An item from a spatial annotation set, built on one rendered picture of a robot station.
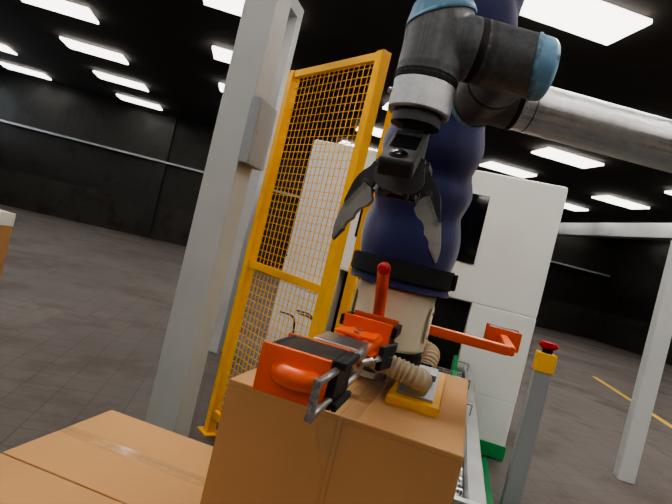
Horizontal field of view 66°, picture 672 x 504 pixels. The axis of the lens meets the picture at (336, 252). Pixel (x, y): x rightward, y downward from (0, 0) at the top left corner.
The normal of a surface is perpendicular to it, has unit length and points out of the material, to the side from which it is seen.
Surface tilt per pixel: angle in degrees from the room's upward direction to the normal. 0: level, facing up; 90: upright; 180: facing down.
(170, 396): 90
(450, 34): 92
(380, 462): 90
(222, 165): 90
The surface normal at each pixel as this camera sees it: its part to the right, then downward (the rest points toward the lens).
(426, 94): -0.02, 0.01
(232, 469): -0.26, -0.05
